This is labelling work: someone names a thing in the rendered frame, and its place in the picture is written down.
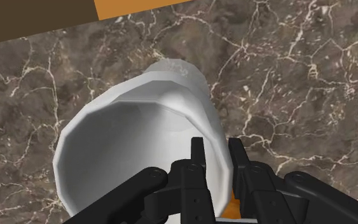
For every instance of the white cup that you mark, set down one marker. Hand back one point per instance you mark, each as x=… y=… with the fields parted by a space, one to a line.
x=113 y=145

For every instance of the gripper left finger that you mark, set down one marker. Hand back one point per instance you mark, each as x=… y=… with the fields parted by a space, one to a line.
x=194 y=186

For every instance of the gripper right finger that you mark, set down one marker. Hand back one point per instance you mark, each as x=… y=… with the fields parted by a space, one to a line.
x=259 y=192

